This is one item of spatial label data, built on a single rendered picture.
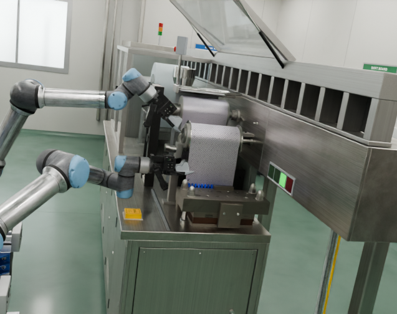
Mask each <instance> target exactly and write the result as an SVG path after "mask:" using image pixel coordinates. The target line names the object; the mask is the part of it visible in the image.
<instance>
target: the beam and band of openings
mask: <svg viewBox="0 0 397 314"><path fill-rule="evenodd" d="M212 52H213V54H214V57H213V56H212V55H211V53H210V52H209V51H208V50H198V49H188V48H187V51H186V55H192V57H198V58H204V59H211V61H210V64H209V72H208V81H207V83H210V84H212V85H215V86H217V87H220V88H223V89H225V90H228V91H232V92H239V93H241V94H242V96H243V97H246V98H248V99H250V100H253V101H255V102H258V103H261V104H263V105H266V106H268V107H271V108H274V109H276V110H278V111H281V112H284V113H286V114H289V115H292V116H293V117H297V118H299V119H301V120H304V121H307V122H309V123H312V124H314V125H317V126H320V127H322V128H325V129H327V130H330V131H332V132H335V133H338V134H340V135H343V136H346V137H347V138H351V139H353V140H355V141H358V142H360V143H363V144H366V145H368V146H382V147H389V148H391V145H392V143H391V139H392V136H393V131H394V128H395V123H396V118H397V74H394V73H389V72H380V71H374V70H365V69H354V68H349V67H339V66H333V65H323V64H313V63H307V62H297V61H291V60H281V61H282V62H283V64H284V68H283V69H282V68H281V66H280V64H279V63H278V61H277V60H276V59H271V58H265V57H255V56H250V55H239V54H230V53H224V52H214V51H212ZM362 132H363V133H362Z"/></svg>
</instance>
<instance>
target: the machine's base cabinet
mask: <svg viewBox="0 0 397 314"><path fill-rule="evenodd" d="M104 143H105V144H104V152H103V166H102V169H104V170H106V171H109V172H110V167H109V162H108V154H107V147H106V142H105V138H104ZM100 217H101V227H102V247H103V267H104V278H105V298H106V309H107V314H229V310H231V309H232V310H234V314H257V309H258V305H259V299H260V295H261V288H262V282H263V278H264V272H265V265H266V262H267V255H268V251H269V245H270V243H253V242H201V241H173V240H121V239H120V232H119V228H118V220H117V212H116V207H115V200H114V195H113V190H112V189H109V188H106V187H103V186H100Z"/></svg>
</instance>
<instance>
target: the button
mask: <svg viewBox="0 0 397 314"><path fill-rule="evenodd" d="M124 215H125V218H126V219H141V211H140V209H130V208H125V210H124Z"/></svg>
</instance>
